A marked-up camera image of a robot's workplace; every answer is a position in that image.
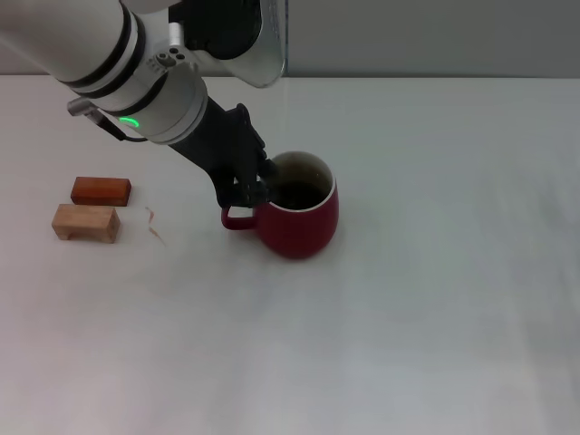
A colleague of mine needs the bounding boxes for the dark reddish wooden block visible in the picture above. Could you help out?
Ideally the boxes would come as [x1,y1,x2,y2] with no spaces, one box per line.
[71,176,133,208]

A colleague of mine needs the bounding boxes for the light wooden block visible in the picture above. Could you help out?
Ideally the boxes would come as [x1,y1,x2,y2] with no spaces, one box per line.
[51,203,121,245]

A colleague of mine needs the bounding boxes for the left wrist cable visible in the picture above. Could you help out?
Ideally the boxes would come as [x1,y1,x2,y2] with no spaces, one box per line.
[67,98,149,143]

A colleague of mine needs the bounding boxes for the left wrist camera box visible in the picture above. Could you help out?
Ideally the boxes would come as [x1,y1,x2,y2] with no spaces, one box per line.
[168,0,290,89]

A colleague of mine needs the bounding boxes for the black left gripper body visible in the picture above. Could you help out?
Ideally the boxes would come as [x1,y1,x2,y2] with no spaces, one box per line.
[169,97,269,208]

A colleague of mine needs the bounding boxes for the red ceramic cup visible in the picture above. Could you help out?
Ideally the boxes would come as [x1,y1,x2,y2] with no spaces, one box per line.
[220,150,340,261]

